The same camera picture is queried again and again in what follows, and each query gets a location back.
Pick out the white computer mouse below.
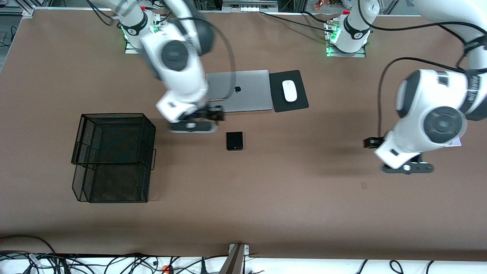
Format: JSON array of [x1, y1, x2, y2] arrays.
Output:
[[282, 80, 298, 102]]

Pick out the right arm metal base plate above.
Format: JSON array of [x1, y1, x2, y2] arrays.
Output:
[[125, 38, 151, 54]]

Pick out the grey metal bracket post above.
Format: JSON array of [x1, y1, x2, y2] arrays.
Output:
[[220, 244, 250, 274]]

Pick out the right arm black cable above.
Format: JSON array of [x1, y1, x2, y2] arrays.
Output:
[[183, 15, 236, 109]]

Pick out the tangled black cables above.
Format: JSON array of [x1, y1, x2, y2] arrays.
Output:
[[0, 251, 229, 274]]

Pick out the black mesh two-tier tray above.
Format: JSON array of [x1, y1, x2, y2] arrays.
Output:
[[71, 113, 157, 204]]

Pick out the white terminal block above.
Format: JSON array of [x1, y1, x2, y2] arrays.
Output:
[[222, 0, 279, 13]]

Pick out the black mouse pad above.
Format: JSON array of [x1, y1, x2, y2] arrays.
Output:
[[269, 70, 309, 113]]

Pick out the silver laptop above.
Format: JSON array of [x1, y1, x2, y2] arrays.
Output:
[[205, 70, 274, 114]]

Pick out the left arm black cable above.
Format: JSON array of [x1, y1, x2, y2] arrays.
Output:
[[365, 21, 487, 139]]

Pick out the thick black cable arc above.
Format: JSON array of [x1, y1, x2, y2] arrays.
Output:
[[0, 235, 57, 263]]

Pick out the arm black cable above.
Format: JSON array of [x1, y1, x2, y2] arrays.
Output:
[[183, 15, 236, 109], [365, 21, 487, 139]]

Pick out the black cable on table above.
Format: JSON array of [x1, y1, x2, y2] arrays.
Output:
[[260, 11, 333, 34]]

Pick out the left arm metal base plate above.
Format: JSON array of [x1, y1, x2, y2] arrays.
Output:
[[326, 45, 366, 58]]

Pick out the aluminium frame rail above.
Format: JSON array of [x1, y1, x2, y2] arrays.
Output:
[[0, 5, 35, 18]]

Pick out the black flip phone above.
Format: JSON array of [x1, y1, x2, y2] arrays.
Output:
[[226, 131, 244, 151]]

